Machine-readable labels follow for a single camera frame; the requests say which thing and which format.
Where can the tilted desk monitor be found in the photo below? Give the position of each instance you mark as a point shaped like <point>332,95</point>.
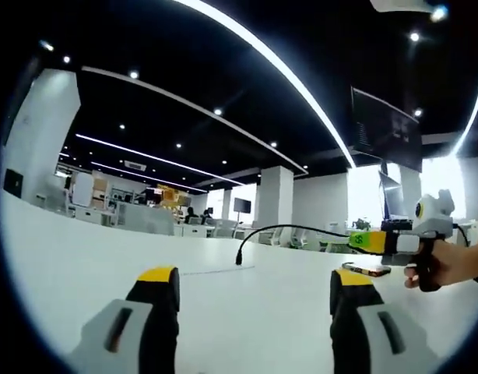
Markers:
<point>394,196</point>

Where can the black monitor on stand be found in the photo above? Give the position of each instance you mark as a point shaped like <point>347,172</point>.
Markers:
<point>242,204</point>

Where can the ceiling-mounted black monitor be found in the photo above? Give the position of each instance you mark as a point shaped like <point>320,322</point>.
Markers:
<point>387,130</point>

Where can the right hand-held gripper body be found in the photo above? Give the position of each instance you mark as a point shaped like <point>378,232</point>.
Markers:
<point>437,222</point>

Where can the black box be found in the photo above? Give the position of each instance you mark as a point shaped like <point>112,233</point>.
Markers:
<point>13,182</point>

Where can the yellow machine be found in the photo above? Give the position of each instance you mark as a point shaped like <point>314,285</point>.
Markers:
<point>169,195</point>

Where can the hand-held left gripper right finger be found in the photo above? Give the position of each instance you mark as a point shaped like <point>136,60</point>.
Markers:
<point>375,331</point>

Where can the white board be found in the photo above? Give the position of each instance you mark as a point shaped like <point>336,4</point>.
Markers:
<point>82,189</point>

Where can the white desk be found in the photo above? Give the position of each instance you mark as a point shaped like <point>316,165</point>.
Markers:
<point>184,253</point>

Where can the long curved ceiling light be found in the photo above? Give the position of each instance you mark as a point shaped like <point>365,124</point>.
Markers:
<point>285,70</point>

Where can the grey desk partition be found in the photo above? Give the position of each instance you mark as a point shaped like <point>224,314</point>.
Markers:
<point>145,219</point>

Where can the smartphone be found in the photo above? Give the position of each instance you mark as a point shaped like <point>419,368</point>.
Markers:
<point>365,269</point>

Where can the green potted plant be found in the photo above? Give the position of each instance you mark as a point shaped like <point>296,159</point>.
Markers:
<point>362,224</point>

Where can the ceiling air vent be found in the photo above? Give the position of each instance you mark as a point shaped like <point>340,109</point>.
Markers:
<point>134,166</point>

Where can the person's right hand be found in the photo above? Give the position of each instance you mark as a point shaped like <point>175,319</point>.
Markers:
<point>445,261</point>

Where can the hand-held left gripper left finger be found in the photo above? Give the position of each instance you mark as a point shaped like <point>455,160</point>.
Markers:
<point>120,331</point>

